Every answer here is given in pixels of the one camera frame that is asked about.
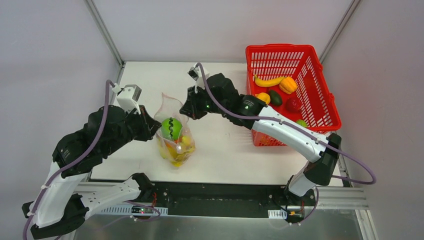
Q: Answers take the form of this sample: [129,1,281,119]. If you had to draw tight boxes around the dark green avocado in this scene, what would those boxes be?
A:
[268,89,283,107]

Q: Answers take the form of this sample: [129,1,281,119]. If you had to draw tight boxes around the red toy apple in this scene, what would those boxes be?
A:
[285,97,302,113]

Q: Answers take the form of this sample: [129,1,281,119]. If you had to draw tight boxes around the orange toy pepper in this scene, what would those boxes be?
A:
[278,76,298,95]

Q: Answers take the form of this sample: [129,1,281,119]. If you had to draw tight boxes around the red plastic basket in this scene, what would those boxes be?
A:
[245,43,342,134]

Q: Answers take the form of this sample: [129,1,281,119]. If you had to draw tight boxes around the yellow toy lemon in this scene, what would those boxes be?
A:
[255,92,271,105]

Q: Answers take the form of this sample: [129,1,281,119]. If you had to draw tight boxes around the single yellow banana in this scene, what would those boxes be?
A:
[253,75,286,88]

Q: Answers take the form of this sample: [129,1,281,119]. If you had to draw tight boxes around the toy watermelon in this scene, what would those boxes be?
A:
[161,117,183,141]

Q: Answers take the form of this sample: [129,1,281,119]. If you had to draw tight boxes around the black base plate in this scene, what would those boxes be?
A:
[120,180,317,220]

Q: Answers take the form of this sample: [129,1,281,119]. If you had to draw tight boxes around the green toy lime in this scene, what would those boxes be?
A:
[295,119,309,128]

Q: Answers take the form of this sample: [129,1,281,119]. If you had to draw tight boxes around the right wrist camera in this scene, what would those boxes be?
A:
[187,64,205,89]

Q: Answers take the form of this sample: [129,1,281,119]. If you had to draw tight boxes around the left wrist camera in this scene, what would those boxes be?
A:
[116,84,142,114]

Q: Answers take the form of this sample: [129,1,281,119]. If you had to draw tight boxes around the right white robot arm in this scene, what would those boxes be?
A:
[179,70,341,205]

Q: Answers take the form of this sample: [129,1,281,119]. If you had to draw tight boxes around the clear zip top bag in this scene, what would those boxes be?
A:
[154,93,196,168]

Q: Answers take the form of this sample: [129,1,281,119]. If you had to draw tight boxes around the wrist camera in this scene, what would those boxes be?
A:
[187,64,205,89]
[116,84,142,114]

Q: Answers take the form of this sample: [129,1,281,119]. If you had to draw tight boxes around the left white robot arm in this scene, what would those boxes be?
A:
[22,105,161,240]

